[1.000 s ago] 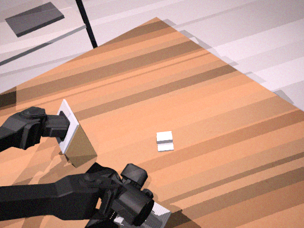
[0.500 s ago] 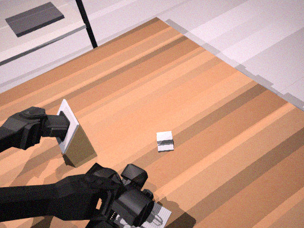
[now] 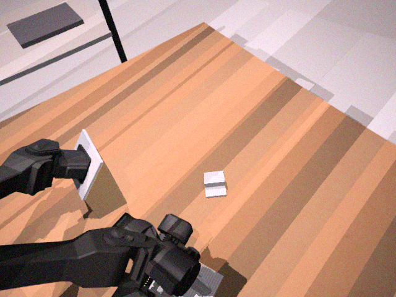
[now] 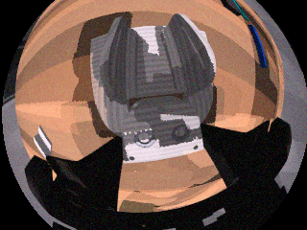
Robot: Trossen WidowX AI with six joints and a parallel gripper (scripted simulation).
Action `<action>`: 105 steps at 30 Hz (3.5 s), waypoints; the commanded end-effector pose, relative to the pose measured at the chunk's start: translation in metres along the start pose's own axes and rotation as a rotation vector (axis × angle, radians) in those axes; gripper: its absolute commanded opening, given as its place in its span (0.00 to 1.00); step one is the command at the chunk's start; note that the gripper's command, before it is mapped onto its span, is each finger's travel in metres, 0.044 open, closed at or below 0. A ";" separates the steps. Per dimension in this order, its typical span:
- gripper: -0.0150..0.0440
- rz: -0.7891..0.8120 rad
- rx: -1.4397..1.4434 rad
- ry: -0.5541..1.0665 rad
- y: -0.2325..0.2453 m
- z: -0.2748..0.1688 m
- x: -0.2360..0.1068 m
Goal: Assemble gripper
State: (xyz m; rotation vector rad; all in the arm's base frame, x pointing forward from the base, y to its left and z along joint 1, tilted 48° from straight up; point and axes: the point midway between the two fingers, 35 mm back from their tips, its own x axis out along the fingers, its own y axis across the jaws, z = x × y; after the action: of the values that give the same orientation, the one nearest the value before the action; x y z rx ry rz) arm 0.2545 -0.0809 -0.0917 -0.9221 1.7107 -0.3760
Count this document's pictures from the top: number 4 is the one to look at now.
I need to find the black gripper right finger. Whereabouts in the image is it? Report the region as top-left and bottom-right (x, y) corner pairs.
(200, 119), (270, 188)

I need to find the white rectangular block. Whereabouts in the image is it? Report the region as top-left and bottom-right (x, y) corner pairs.
(34, 126), (53, 158)

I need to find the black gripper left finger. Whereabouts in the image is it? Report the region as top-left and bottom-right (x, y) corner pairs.
(46, 135), (123, 211)

